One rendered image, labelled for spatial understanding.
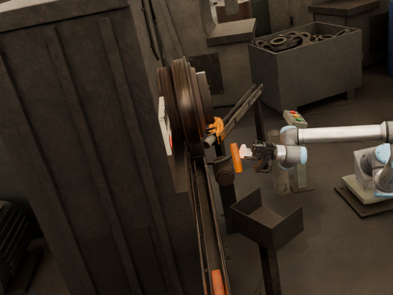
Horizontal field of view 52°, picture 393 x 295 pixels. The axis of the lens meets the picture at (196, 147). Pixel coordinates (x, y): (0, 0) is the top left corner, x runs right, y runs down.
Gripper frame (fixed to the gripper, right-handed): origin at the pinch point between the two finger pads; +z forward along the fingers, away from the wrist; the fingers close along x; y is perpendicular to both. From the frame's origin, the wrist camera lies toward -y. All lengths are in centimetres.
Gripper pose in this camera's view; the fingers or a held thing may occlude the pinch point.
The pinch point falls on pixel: (235, 154)
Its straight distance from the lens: 212.0
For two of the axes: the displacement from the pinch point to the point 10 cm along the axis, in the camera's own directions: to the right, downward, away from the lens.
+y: 1.0, -9.0, -4.3
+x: 0.6, 4.3, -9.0
